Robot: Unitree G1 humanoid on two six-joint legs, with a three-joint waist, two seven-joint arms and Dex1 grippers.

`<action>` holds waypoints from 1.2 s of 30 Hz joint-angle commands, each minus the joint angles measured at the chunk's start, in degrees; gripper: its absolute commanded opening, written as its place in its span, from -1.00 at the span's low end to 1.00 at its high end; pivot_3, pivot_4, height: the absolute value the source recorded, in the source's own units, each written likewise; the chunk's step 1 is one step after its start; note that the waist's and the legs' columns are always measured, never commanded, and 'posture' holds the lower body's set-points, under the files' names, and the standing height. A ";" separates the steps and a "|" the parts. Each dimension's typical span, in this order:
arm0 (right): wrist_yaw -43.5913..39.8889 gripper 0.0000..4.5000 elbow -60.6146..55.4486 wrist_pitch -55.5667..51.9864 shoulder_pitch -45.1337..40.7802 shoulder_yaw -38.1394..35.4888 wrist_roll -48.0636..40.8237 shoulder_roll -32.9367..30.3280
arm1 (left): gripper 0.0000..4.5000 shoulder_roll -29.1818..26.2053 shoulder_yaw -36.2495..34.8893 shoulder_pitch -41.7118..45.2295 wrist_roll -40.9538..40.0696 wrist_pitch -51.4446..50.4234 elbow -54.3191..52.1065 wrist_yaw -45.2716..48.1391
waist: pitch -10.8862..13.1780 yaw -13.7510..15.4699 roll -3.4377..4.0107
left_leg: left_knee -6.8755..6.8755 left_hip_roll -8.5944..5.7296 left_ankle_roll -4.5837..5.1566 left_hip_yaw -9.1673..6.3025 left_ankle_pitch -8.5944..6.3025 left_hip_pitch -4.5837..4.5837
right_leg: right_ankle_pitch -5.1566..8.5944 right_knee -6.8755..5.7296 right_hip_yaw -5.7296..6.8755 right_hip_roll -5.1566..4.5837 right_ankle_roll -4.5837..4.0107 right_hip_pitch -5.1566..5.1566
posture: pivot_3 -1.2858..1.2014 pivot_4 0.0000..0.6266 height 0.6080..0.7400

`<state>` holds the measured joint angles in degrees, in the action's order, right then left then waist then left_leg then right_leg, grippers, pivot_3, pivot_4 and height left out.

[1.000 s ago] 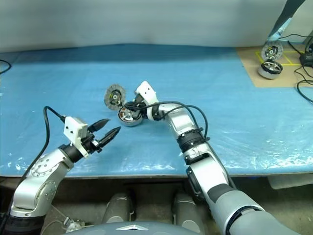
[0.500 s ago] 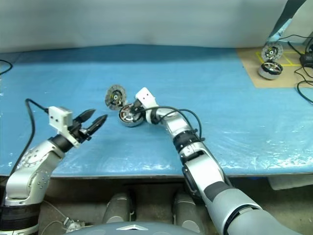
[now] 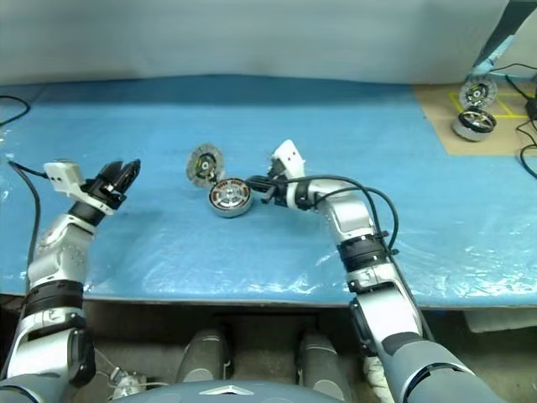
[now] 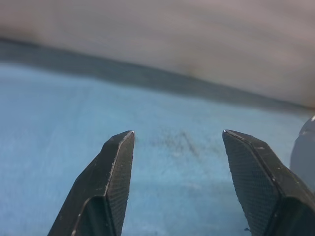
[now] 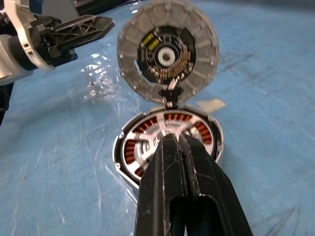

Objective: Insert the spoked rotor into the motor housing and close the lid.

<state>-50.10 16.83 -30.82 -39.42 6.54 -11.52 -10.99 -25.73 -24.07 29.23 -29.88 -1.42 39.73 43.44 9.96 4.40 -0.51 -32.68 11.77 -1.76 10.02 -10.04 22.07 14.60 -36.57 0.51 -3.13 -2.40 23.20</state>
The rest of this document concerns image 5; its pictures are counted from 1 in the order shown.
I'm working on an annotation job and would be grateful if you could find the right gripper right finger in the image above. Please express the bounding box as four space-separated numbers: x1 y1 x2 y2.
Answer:
179 133 254 236

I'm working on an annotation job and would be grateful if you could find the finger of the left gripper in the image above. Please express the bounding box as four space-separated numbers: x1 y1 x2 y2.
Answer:
53 14 116 49

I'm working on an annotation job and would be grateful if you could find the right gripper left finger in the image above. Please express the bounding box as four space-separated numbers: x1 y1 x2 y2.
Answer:
134 132 189 236

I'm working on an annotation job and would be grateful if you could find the motor housing with copper windings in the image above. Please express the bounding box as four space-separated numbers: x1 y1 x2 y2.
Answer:
112 103 225 195

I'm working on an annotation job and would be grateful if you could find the grey hinged motor lid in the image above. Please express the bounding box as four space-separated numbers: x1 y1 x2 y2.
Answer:
116 0 220 105

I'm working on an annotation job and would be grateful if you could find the blue plastic table cover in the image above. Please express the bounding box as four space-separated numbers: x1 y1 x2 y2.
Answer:
0 0 315 236

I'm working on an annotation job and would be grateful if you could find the pale tape piece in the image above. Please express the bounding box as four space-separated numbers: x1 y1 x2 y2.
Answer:
196 98 227 113

